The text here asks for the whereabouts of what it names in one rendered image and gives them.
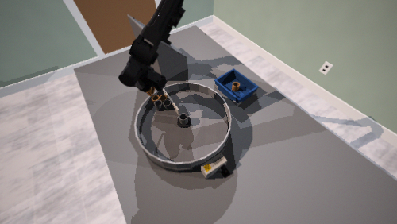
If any bronze bushing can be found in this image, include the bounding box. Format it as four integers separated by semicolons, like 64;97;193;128
160;95;168;102
152;95;160;104
232;82;240;91

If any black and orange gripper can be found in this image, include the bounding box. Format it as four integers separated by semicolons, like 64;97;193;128
134;81;155;96

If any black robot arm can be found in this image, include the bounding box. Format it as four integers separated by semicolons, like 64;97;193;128
118;0;185;91

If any grey metal ring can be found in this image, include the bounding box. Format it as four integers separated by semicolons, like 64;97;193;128
179;113;188;125
163;99;172;110
154;100;164;111

